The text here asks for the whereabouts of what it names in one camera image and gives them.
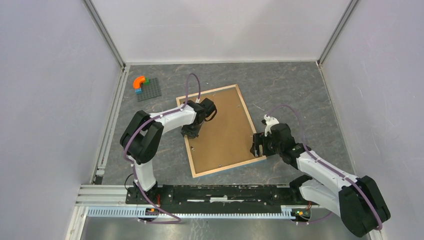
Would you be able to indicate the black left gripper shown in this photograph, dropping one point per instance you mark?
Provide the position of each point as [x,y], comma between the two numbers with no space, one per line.
[192,134]

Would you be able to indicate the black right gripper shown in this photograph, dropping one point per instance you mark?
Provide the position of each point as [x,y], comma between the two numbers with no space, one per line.
[259,138]

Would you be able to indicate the brown cardboard backing board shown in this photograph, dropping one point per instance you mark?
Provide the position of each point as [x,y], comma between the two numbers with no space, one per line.
[228,132]

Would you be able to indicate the light wooden picture frame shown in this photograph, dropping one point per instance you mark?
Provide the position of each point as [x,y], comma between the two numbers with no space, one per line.
[190,155]

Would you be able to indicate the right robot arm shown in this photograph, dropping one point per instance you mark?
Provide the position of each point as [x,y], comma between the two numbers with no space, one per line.
[358,201]

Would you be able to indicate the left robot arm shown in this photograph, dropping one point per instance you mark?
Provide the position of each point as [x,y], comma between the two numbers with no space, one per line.
[141,138]

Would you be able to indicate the grey building block baseplate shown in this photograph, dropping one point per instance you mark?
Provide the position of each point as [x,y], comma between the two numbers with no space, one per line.
[149,91]

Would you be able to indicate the green toy block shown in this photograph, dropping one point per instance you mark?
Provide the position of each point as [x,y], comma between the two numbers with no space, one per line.
[147,80]

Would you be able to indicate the blue toy block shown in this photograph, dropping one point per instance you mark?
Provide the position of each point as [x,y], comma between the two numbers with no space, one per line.
[138,91]

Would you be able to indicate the orange curved toy block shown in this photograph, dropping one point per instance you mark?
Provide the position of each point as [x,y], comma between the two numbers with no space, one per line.
[139,81]

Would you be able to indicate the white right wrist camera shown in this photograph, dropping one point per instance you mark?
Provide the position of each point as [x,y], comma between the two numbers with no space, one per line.
[268,122]

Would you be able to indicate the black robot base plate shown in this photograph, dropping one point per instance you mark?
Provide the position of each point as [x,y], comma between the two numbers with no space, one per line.
[219,199]

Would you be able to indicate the aluminium rail with cable comb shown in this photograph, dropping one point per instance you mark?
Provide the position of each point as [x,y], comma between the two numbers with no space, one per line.
[109,201]

